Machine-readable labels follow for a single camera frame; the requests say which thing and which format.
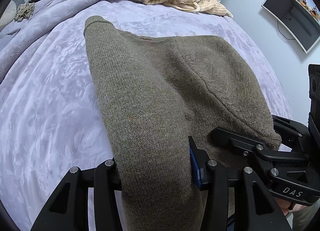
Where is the person's right hand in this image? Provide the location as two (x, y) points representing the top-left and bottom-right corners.
(274, 197), (305, 216)

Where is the small beige crumpled garment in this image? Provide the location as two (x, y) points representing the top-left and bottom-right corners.
(14, 3), (35, 22)

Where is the lavender plush bed blanket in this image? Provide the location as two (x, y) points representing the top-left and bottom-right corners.
(1, 0), (292, 230)

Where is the round white pleated cushion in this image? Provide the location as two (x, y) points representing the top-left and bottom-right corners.
(0, 0), (17, 30)

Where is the wall mounted flat television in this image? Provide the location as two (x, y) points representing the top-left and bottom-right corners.
(261, 0), (319, 53)

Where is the olive brown knit sweater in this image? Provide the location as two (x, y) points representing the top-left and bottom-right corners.
(84, 16), (281, 230)

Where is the black television cable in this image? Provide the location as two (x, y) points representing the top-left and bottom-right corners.
(276, 19), (296, 41)

